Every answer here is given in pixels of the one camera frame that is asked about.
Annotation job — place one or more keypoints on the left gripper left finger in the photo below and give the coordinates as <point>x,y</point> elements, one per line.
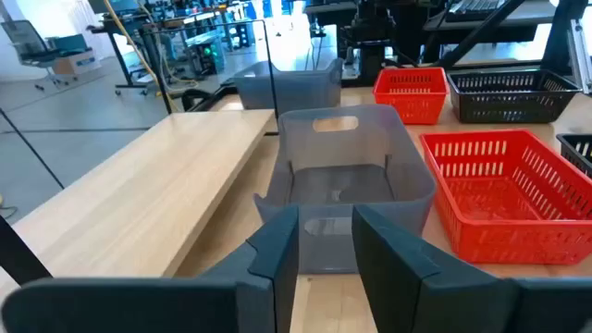
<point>273,277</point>

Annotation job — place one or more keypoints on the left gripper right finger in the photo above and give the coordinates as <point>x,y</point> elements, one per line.
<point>393,277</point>

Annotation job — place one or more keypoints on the translucent grey plastic basket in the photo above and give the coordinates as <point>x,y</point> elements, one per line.
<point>300,90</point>
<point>342,185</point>

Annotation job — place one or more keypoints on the red plastic mesh basket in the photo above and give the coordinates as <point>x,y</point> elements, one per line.
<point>485,203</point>
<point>409,104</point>

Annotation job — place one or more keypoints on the black plastic mesh basket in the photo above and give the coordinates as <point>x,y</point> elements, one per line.
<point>580,152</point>
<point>509,108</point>

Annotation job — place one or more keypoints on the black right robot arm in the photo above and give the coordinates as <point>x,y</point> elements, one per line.
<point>370,60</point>

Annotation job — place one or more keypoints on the wooden shelf board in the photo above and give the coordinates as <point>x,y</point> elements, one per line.
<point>139,194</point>

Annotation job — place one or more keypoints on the computer tower with green light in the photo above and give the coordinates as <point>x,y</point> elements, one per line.
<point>205,53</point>

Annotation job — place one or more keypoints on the black workbench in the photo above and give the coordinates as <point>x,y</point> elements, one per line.
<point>121,60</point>

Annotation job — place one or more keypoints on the black keyboard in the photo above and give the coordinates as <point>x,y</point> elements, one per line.
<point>472,9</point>

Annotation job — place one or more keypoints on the silver aluminium extrusion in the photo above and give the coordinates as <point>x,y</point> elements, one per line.
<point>580,60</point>

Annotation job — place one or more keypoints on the cardboard box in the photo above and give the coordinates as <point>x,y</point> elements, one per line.
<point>76,62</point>

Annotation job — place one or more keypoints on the grey mesh office chair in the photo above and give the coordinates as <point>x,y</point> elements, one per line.
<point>28,46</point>

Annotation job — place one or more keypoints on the black metal shelf frame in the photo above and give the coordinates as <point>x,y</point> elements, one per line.
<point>18,259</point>

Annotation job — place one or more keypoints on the black aluminium rig frame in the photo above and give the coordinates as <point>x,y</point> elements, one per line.
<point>562,37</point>

